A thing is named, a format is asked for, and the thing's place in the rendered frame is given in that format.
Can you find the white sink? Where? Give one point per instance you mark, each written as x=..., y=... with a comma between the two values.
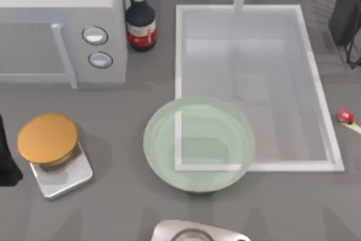
x=253, y=69

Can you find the pale microwave oven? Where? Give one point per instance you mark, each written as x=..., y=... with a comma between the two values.
x=56, y=15

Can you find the silver metal object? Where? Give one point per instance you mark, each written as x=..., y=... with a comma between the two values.
x=194, y=231

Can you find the orange round scale platter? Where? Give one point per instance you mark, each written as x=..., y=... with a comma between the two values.
x=47, y=138

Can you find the red tape measure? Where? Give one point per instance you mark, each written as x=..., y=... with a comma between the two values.
x=346, y=117

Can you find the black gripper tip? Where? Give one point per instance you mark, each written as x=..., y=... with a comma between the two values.
x=7, y=159

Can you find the pale green translucent plate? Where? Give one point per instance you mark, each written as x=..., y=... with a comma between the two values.
x=198, y=145

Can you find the dark bottle with red cap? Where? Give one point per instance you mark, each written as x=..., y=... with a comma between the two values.
x=140, y=26

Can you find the large microwave knob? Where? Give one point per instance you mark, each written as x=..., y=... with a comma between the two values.
x=94, y=35

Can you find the small microwave knob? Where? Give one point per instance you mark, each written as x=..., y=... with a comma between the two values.
x=100, y=60

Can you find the silver kitchen scale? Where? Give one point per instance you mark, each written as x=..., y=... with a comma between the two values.
x=65, y=176

